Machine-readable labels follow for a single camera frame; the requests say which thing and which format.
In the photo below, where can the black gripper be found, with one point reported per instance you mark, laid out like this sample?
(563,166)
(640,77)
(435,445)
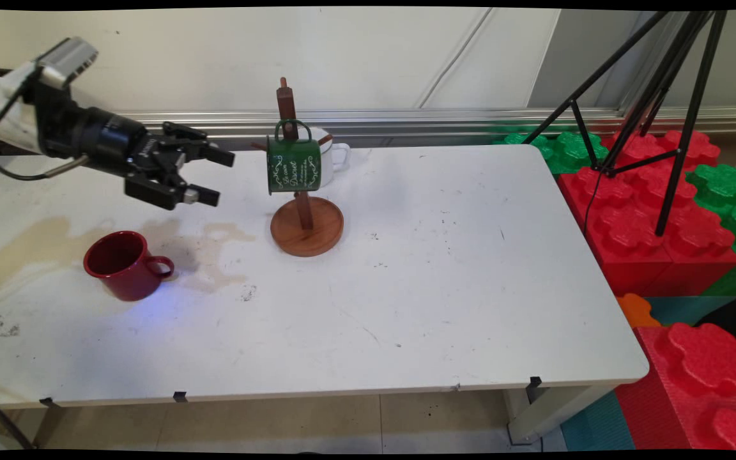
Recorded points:
(122,144)

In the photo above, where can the green enamel mug white print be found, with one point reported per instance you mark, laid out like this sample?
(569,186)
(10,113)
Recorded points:
(292,166)

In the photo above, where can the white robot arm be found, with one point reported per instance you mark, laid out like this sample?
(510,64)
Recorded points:
(7,108)

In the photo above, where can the red enamel mug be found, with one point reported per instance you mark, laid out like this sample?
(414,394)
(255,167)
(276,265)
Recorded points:
(126,275)

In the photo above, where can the wooden mug tree stand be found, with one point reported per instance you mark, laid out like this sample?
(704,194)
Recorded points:
(307,230)

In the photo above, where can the flat green foam block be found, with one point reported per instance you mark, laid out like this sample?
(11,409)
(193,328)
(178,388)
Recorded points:
(566,150)

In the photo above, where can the white table leg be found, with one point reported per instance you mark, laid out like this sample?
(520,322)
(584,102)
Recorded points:
(547,412)

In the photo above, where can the orange foam block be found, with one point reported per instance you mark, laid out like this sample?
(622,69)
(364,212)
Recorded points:
(635,310)

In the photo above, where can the teal foam block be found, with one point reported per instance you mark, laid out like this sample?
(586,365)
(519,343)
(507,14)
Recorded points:
(598,425)
(687,308)

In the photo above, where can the black tripod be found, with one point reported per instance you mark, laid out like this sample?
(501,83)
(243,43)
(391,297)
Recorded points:
(662,83)

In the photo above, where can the tall green foam block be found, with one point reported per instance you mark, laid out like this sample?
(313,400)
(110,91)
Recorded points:
(729,191)

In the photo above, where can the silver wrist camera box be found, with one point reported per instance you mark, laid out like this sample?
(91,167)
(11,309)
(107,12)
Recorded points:
(68,59)

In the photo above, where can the aluminium rail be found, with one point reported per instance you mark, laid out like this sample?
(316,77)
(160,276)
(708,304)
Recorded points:
(406,124)

